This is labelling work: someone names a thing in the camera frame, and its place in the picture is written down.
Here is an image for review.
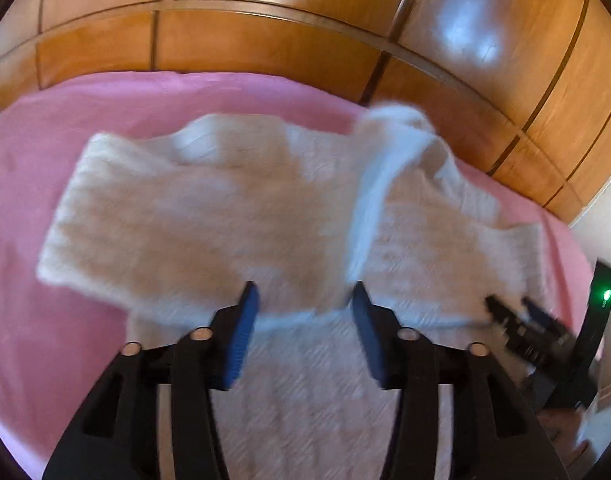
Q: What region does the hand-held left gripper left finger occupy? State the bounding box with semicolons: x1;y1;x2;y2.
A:
43;281;261;480

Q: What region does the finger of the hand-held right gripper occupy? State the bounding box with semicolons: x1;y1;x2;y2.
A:
485;294;525;342
521;297;575;356

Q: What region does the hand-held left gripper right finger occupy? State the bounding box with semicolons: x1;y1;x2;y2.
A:
351;281;571;480

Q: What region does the white knit sweater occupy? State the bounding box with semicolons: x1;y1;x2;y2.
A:
36;102;553;480

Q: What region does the pink blanket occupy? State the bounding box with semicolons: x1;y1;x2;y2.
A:
0;71;593;480

